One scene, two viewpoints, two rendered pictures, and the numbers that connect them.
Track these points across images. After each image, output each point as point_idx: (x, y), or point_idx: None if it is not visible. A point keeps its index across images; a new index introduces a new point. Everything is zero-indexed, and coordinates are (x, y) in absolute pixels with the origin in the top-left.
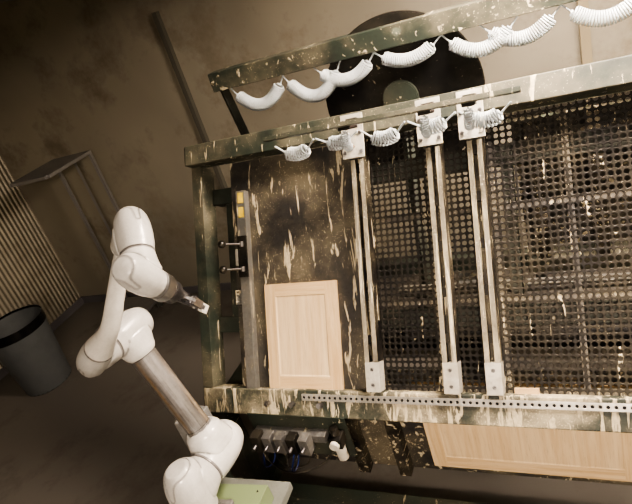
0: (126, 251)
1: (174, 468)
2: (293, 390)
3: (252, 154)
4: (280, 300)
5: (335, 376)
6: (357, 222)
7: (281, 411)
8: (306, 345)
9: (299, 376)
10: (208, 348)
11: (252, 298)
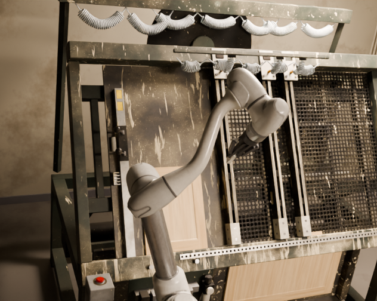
0: (265, 97)
1: (182, 300)
2: None
3: (138, 60)
4: None
5: (201, 238)
6: (221, 123)
7: None
8: (177, 216)
9: (172, 242)
10: (87, 225)
11: None
